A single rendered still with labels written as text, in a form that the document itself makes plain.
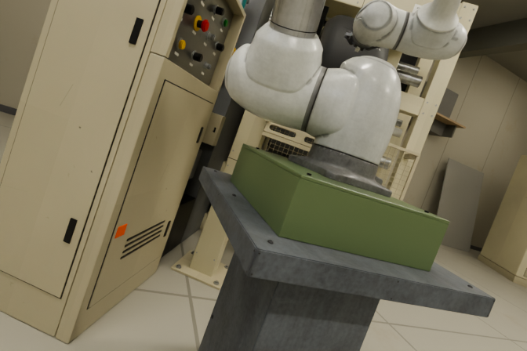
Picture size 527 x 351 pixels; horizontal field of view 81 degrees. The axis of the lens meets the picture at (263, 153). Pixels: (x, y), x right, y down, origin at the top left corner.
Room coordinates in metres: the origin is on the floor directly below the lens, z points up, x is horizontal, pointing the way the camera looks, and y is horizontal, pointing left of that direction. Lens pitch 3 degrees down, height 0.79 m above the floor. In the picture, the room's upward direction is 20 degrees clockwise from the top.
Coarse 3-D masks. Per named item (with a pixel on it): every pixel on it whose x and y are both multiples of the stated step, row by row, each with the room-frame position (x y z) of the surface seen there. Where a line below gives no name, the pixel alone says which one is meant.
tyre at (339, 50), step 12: (336, 24) 1.37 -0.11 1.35; (348, 24) 1.38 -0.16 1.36; (324, 36) 1.37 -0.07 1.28; (336, 36) 1.33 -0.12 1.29; (324, 48) 1.34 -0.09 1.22; (336, 48) 1.31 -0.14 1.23; (348, 48) 1.32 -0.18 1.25; (384, 48) 1.35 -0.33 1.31; (324, 60) 1.32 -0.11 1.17; (336, 60) 1.31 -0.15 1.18
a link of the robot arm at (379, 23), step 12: (384, 0) 0.81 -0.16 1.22; (360, 12) 0.85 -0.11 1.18; (372, 12) 0.80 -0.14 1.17; (384, 12) 0.80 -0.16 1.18; (396, 12) 0.82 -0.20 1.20; (408, 12) 0.85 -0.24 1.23; (360, 24) 0.83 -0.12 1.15; (372, 24) 0.81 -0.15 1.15; (384, 24) 0.80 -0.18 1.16; (396, 24) 0.84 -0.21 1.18; (360, 36) 0.87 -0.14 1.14; (372, 36) 0.84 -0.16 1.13; (384, 36) 0.84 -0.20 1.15; (396, 36) 0.85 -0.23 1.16
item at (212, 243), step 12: (252, 120) 1.55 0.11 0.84; (240, 132) 1.55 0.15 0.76; (252, 132) 1.54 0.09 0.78; (240, 144) 1.55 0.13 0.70; (252, 144) 1.54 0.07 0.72; (228, 156) 1.56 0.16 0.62; (228, 168) 1.55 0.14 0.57; (216, 216) 1.55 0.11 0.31; (204, 228) 1.55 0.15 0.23; (216, 228) 1.54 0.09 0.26; (204, 240) 1.55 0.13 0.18; (216, 240) 1.54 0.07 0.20; (204, 252) 1.55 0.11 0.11; (216, 252) 1.54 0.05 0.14; (192, 264) 1.55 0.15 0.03; (204, 264) 1.54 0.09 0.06; (216, 264) 1.57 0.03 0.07
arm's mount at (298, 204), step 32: (256, 160) 0.65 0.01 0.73; (288, 160) 0.73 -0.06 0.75; (256, 192) 0.59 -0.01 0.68; (288, 192) 0.48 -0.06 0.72; (320, 192) 0.48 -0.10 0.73; (352, 192) 0.50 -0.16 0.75; (288, 224) 0.47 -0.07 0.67; (320, 224) 0.49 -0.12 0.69; (352, 224) 0.51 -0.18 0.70; (384, 224) 0.53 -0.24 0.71; (416, 224) 0.56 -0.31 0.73; (448, 224) 0.58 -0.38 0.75; (384, 256) 0.54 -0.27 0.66; (416, 256) 0.57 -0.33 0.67
